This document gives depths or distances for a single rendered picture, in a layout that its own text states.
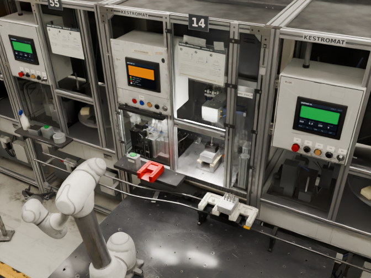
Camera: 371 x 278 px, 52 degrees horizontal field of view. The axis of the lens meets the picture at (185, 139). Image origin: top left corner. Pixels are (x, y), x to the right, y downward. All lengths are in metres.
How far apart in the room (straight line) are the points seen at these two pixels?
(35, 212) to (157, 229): 0.83
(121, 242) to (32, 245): 1.61
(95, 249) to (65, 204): 0.36
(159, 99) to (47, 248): 1.82
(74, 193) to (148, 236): 0.98
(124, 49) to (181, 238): 1.28
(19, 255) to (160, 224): 1.48
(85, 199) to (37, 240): 2.01
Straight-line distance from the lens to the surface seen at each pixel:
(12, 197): 4.35
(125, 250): 2.29
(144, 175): 2.75
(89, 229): 1.96
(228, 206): 2.48
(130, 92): 2.63
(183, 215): 2.77
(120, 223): 2.77
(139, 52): 2.45
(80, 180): 1.84
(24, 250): 3.76
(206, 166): 2.82
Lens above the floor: 2.63
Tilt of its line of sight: 33 degrees down
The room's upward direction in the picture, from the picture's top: 1 degrees counter-clockwise
